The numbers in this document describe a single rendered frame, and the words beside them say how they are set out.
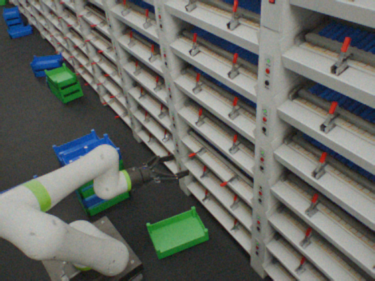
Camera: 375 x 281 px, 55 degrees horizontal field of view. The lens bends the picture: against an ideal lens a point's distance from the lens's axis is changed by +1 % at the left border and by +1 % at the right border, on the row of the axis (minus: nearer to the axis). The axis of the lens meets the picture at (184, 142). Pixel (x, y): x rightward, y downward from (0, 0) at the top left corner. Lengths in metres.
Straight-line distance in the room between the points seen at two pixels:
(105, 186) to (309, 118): 0.80
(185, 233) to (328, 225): 0.99
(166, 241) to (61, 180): 0.98
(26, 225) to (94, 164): 0.38
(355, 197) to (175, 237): 1.19
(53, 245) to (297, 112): 0.82
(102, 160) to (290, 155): 0.69
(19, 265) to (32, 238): 1.24
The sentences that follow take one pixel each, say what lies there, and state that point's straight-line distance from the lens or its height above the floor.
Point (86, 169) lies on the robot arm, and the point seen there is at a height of 0.85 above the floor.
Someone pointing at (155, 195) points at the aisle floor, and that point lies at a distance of 2.35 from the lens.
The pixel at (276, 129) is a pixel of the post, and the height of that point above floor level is 0.93.
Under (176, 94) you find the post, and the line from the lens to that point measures 1.84.
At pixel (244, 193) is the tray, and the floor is 0.47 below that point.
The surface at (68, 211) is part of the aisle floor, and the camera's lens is 2.44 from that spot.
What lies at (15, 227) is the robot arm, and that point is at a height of 0.94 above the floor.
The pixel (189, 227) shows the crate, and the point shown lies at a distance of 2.15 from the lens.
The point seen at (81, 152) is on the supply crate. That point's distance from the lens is 2.28.
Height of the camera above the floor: 1.69
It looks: 38 degrees down
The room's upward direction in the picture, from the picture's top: 7 degrees counter-clockwise
